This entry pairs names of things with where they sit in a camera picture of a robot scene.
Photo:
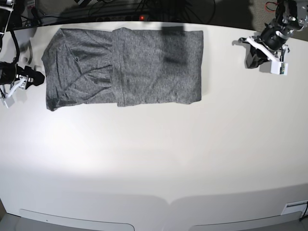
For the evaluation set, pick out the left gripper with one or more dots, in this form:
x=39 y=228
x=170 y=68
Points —
x=268 y=47

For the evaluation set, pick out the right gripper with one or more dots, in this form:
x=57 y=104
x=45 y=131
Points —
x=25 y=77

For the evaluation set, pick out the grey long-sleeve T-shirt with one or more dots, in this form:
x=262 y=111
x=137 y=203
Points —
x=126 y=67

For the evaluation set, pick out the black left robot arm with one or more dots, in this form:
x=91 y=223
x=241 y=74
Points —
x=292 y=14

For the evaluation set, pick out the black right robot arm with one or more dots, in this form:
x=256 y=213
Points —
x=8 y=19

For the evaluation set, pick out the black power strip red light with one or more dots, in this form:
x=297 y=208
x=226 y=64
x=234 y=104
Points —
x=124 y=18

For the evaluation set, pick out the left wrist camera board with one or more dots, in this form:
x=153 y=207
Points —
x=283 y=68

